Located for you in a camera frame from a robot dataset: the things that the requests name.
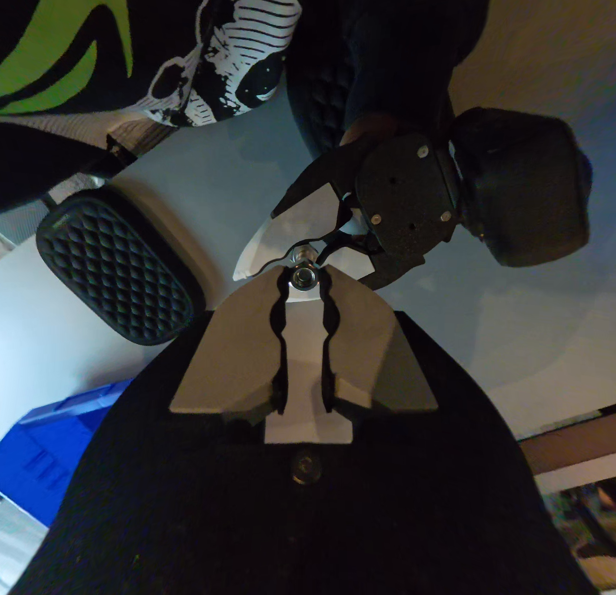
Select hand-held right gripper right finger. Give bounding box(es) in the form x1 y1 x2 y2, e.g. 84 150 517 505
318 264 440 414

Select person's left forearm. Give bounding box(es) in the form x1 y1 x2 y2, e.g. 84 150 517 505
344 0 492 141

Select silver hex bolt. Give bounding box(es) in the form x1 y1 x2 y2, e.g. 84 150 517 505
288 261 319 292

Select person's black printed shirt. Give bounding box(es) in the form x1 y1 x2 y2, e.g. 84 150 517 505
0 0 304 216

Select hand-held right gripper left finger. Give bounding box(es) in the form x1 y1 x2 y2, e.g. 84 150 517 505
168 265 292 415

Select black quilted wrist rest pad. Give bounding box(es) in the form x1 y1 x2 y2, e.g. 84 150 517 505
284 42 366 155
36 190 194 347

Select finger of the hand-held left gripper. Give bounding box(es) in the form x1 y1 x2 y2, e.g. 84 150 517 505
288 239 377 303
233 181 358 282

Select grey mesh office chair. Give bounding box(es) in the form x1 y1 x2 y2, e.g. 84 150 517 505
42 169 117 207

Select person's left hand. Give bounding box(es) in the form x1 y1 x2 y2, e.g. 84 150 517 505
339 114 398 147

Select blue plastic bin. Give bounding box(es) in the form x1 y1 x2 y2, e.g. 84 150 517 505
0 378 135 528

